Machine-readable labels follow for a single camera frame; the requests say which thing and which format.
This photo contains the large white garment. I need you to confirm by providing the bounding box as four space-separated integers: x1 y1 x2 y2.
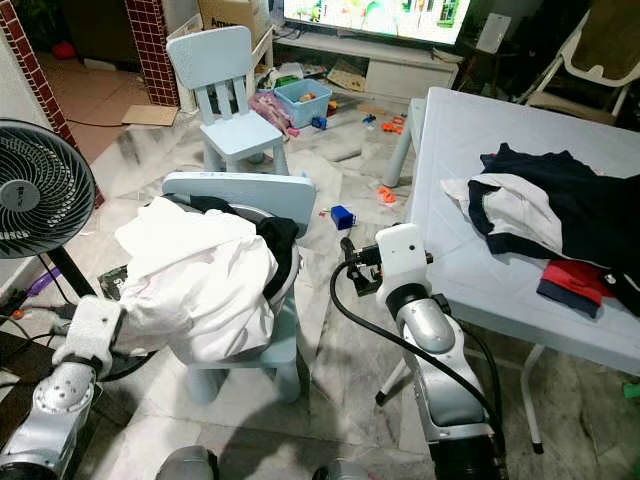
113 196 293 367

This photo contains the grey metal basin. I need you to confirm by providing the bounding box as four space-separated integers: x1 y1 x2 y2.
220 203 306 313

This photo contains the blue toy bin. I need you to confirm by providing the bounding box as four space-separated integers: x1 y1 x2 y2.
274 79 334 130

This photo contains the pale grey white garment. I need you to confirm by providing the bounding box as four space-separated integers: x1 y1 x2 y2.
439 175 568 257

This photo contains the pink toy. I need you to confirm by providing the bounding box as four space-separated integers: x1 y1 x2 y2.
248 92 298 138

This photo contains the white folding table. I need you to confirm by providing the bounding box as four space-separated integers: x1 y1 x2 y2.
378 87 640 457

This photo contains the white television cabinet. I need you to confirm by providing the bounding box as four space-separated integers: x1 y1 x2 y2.
275 30 467 103

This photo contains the blue folded garment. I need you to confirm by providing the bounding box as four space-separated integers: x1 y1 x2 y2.
536 280 608 321

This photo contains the red folded garment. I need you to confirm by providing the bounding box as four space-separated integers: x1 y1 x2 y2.
540 258 618 301

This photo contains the television screen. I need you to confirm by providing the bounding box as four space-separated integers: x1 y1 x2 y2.
278 0 473 47

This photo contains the flat cardboard sheet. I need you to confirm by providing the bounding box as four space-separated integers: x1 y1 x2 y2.
122 104 181 128

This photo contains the dark wooden table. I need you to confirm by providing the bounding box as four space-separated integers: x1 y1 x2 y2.
0 325 66 441

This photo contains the white router box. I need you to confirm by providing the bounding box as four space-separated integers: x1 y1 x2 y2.
475 12 512 57

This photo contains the brown cardboard box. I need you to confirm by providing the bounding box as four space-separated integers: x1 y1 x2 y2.
197 0 273 37

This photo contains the purple toy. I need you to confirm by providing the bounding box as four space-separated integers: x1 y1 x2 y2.
25 265 63 299

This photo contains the black standing fan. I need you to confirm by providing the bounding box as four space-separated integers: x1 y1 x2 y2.
0 118 108 301

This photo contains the white high chair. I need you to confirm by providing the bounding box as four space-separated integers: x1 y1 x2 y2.
523 8 640 127

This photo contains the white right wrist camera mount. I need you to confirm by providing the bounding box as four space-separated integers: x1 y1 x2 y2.
374 222 433 303

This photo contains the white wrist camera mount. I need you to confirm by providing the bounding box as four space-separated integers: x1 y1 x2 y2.
52 294 127 379
374 222 433 303

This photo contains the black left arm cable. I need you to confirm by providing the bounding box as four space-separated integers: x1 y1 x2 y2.
95 348 161 383

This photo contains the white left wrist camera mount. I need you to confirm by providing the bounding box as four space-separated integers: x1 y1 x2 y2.
52 294 127 379

